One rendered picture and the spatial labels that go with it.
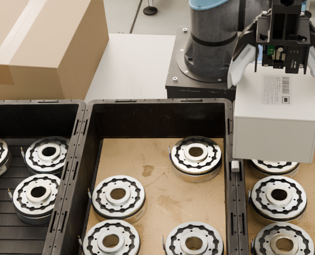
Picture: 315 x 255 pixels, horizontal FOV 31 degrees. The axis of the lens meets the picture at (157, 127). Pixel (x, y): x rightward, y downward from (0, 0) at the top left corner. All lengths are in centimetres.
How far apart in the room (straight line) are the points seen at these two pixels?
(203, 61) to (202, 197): 41
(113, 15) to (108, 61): 153
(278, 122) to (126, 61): 90
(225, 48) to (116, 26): 176
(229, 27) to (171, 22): 176
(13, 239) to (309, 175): 58
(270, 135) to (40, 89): 71
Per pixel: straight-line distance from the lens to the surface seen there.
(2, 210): 116
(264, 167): 112
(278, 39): 77
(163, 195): 111
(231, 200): 97
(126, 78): 159
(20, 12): 157
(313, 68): 85
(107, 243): 104
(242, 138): 85
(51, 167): 116
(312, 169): 117
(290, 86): 87
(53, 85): 138
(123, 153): 120
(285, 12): 74
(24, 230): 111
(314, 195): 113
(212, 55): 138
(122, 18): 315
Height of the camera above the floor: 169
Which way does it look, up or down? 44 degrees down
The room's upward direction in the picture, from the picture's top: 6 degrees counter-clockwise
